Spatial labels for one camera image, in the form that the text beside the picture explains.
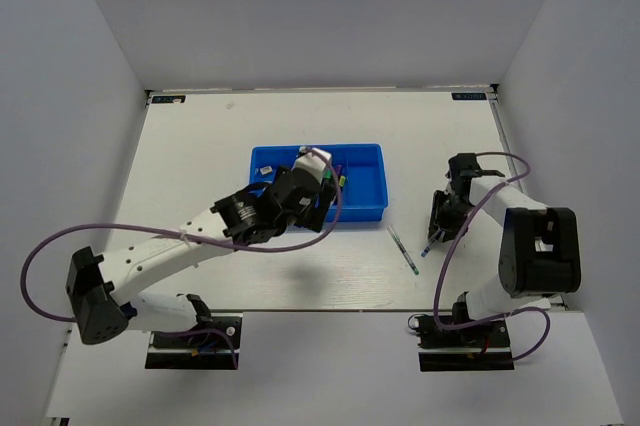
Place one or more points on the green ink pen refill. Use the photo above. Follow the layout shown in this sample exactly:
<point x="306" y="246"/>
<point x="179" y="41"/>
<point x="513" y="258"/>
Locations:
<point x="404" y="252"/>

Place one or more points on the table corner label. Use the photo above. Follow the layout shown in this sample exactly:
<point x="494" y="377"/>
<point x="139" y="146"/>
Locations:
<point x="168" y="99"/>
<point x="469" y="96"/>

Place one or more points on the left table corner label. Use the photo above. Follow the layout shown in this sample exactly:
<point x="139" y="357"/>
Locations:
<point x="168" y="99"/>

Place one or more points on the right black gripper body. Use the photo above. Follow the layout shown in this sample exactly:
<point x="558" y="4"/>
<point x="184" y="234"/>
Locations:
<point x="448" y="212"/>

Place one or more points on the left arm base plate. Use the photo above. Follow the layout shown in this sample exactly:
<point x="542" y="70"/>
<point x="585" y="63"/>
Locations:
<point x="208" y="352"/>

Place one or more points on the blue divided plastic tray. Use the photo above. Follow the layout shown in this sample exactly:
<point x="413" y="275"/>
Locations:
<point x="365" y="195"/>

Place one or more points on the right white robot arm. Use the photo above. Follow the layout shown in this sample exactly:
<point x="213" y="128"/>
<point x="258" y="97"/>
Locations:
<point x="539" y="253"/>

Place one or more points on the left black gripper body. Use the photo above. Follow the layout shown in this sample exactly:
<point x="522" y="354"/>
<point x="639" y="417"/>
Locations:
<point x="312" y="216"/>

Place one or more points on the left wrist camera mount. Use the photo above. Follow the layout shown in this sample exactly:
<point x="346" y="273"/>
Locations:
<point x="314" y="161"/>

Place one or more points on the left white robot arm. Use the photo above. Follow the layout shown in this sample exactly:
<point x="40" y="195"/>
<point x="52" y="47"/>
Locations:
<point x="109" y="294"/>

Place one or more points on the right table corner label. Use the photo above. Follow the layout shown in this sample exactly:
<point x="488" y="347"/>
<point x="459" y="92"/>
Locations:
<point x="469" y="96"/>

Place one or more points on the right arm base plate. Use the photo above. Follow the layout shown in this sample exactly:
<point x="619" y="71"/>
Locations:
<point x="485" y="347"/>

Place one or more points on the blue ink pen refill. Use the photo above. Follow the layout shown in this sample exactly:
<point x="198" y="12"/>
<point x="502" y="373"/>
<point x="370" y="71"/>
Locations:
<point x="427" y="248"/>

